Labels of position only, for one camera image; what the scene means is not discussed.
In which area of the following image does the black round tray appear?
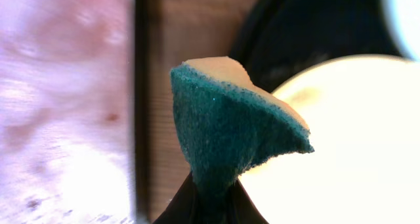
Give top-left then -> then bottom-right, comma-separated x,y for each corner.
229,0 -> 401,93

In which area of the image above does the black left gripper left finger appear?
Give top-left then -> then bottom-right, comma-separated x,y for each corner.
153,172 -> 203,224

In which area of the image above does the yellow plate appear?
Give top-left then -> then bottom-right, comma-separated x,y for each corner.
240,55 -> 419,224

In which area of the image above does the green yellow sponge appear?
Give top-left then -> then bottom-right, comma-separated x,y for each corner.
171,56 -> 314,198

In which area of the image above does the green plate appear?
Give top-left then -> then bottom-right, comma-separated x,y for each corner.
381,0 -> 419,62

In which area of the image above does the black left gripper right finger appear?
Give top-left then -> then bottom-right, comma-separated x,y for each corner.
226,179 -> 268,224

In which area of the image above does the black rectangular soapy tray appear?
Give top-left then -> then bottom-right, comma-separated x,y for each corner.
1,0 -> 146,224

